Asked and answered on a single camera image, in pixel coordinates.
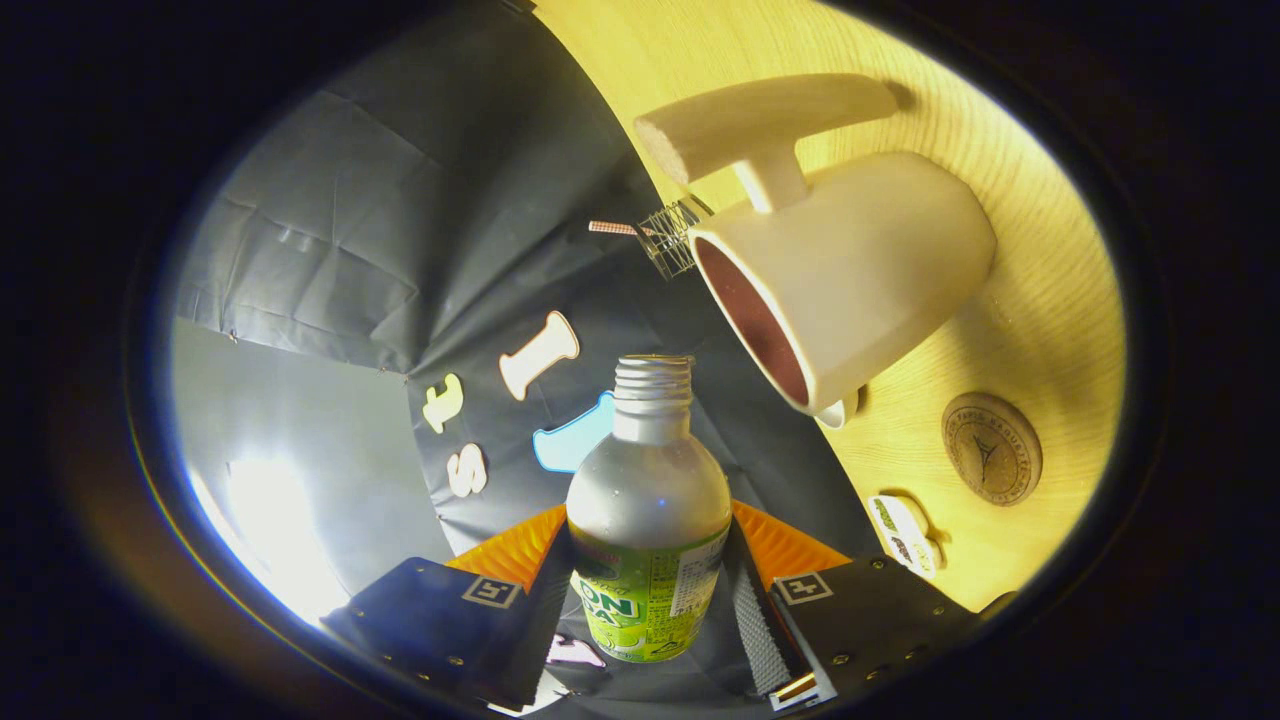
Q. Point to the white divided dish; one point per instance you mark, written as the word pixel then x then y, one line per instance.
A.
pixel 920 540

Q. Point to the white round plate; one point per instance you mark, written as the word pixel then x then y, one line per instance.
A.
pixel 840 412

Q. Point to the pile of green beans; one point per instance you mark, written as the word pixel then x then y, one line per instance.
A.
pixel 886 515

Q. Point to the wooden table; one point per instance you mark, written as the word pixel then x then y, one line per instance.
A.
pixel 1050 320

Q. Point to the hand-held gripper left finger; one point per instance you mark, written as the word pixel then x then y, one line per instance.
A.
pixel 535 630

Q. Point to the pile of dark beans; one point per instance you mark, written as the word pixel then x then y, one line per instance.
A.
pixel 904 550

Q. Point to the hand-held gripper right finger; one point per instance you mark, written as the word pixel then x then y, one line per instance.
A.
pixel 760 630

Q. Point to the round cork coaster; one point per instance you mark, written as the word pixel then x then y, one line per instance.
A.
pixel 991 449

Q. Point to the pink striped straw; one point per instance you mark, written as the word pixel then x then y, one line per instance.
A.
pixel 612 228

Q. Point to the silver bottle green label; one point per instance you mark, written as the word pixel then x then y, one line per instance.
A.
pixel 648 500

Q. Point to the black backdrop cloth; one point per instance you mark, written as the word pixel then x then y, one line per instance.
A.
pixel 420 200

